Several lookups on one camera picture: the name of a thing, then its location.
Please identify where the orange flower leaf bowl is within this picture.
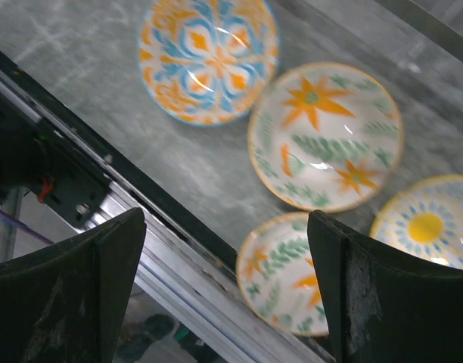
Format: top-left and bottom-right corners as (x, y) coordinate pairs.
(235, 213), (328, 337)

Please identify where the aluminium mounting rail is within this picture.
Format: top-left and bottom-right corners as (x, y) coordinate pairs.
(0, 51), (332, 362)

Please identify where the yellow sun blue bowl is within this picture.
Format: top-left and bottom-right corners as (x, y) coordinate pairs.
(370, 175), (463, 270)

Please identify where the blue orange patterned bowl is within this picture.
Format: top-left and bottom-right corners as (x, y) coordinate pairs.
(138, 1), (280, 126)

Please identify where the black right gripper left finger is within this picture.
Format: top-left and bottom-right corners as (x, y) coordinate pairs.
(0, 207), (146, 362)

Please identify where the orange star flower bowl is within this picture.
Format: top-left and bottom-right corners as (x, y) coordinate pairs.
(247, 62), (404, 213)

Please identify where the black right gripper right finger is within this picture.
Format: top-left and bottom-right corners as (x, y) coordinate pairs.
(307, 210), (463, 362)

